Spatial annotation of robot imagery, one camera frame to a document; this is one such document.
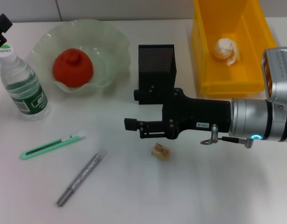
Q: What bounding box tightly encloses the pale green glass fruit plate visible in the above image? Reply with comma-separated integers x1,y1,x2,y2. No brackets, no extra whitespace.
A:
31,18,131,94

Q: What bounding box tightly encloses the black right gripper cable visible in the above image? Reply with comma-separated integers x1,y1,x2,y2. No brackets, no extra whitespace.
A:
200,123,254,149

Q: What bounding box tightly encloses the mint green utility knife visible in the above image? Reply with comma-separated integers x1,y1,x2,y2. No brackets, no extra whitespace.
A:
20,130,87,161

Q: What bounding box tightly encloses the white paper ball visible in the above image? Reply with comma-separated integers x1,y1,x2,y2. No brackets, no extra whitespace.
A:
212,37,240,67

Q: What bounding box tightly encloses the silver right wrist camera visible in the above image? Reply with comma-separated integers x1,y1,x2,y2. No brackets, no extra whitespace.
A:
261,46,287,104

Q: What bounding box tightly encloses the black mesh pen holder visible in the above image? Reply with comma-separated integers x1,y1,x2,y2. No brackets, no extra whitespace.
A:
137,43,177,105

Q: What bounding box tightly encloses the silver glitter pen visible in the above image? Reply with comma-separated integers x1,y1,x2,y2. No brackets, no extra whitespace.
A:
56,149,108,207

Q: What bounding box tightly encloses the yellow plastic bin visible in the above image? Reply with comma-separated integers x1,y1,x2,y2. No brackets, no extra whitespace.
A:
190,0,277,95

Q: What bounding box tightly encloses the small beige eraser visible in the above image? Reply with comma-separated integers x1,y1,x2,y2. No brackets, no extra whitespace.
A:
151,143,172,161

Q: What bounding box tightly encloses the clear green-label water bottle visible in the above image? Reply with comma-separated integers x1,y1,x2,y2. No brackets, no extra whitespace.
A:
0,44,51,121

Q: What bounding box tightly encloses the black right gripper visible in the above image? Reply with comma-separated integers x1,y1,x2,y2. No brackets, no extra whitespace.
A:
123,85,232,140

